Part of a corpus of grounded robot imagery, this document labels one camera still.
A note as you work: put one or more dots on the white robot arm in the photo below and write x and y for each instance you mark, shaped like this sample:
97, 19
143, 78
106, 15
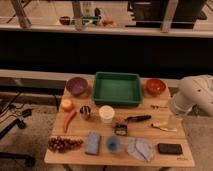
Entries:
193, 90

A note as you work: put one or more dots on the green plastic tray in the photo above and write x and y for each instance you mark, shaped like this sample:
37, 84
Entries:
121, 89

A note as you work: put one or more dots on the white cup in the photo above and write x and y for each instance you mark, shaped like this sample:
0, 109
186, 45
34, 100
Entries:
106, 114

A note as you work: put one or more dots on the purple bowl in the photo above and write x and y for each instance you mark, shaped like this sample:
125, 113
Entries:
76, 86

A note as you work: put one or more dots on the yellow-red apple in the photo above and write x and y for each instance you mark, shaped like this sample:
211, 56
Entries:
66, 105

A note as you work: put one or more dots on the orange carrot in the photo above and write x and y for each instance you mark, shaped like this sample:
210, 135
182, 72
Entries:
68, 119

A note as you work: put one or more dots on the orange-red bowl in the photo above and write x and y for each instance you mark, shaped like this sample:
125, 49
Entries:
155, 86

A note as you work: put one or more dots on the small metal key item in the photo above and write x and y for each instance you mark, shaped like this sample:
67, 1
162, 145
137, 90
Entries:
156, 107

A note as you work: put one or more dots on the blue sponge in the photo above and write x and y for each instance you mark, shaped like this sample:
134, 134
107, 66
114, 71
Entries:
92, 143

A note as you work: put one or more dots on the red object on shelf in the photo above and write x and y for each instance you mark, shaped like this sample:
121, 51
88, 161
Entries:
107, 22

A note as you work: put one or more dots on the green object on shelf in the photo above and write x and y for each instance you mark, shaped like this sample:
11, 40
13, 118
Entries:
85, 21

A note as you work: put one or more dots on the grey-blue folded cloth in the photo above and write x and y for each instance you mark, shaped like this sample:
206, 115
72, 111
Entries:
139, 148

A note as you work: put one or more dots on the bunch of red grapes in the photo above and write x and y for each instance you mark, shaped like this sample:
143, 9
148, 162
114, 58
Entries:
62, 145

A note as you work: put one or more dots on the red bowl on shelf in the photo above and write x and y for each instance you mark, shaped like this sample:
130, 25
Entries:
64, 20

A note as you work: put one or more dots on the black rectangular case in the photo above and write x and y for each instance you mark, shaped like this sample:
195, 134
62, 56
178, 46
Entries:
173, 149

